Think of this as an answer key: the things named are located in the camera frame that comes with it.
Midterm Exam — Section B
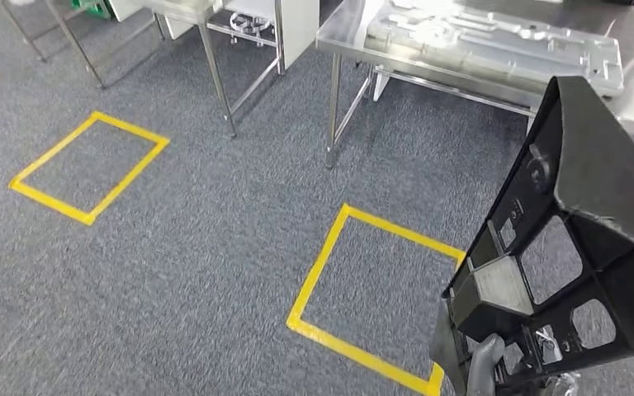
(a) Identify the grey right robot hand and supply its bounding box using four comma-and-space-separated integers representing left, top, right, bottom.
464, 332, 580, 396

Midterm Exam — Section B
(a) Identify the black plastic perforated part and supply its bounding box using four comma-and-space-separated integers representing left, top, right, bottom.
428, 75, 634, 396

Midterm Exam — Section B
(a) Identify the stainless steel workbench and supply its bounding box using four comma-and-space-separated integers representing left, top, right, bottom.
315, 0, 634, 172

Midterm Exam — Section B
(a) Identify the embossed grey metal plate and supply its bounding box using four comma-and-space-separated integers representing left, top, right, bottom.
363, 0, 626, 101

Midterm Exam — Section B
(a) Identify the white cabinet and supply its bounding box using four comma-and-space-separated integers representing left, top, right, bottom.
107, 0, 321, 71

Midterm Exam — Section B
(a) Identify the chrome chair base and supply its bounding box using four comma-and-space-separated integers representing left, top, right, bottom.
228, 11, 270, 47

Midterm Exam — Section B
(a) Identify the stainless steel table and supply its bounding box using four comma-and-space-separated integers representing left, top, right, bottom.
147, 0, 288, 139

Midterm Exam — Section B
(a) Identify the green box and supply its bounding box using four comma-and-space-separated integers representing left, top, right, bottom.
69, 0, 113, 21

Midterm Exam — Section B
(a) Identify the steel frame table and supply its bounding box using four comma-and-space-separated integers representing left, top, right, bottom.
2, 0, 166, 90

